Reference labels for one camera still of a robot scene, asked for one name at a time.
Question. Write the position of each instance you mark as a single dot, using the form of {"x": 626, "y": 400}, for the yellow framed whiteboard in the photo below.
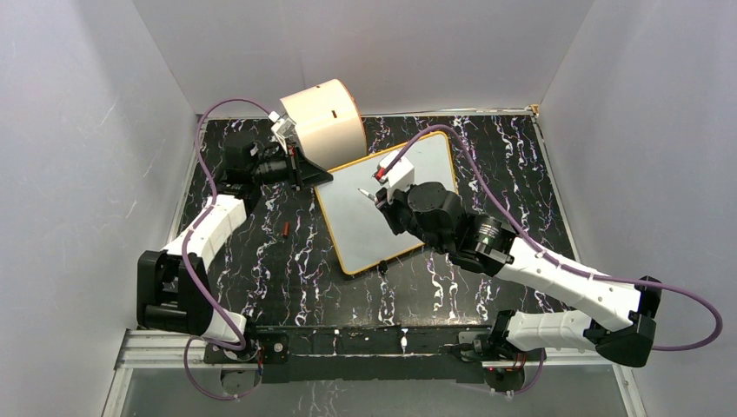
{"x": 360, "y": 235}

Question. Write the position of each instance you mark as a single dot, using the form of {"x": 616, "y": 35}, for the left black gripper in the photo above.
{"x": 301, "y": 172}

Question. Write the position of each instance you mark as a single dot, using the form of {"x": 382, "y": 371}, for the aluminium frame rail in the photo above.
{"x": 153, "y": 348}

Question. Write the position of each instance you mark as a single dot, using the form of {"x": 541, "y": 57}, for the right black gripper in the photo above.
{"x": 388, "y": 210}

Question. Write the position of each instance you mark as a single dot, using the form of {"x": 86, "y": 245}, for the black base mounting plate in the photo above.
{"x": 465, "y": 354}

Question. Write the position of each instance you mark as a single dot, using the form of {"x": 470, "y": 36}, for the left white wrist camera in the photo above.
{"x": 283, "y": 130}

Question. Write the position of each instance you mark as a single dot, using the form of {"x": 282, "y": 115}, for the white whiteboard marker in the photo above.
{"x": 370, "y": 196}

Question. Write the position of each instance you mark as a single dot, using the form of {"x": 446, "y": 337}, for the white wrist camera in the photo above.
{"x": 399, "y": 178}
{"x": 283, "y": 130}

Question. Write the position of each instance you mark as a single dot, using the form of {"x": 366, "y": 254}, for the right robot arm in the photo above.
{"x": 616, "y": 320}

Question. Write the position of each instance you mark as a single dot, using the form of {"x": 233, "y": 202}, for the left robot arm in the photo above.
{"x": 172, "y": 289}

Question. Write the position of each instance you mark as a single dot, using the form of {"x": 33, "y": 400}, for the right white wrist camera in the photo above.
{"x": 399, "y": 178}

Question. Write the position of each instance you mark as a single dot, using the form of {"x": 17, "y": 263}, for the beige cylindrical container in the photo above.
{"x": 328, "y": 124}

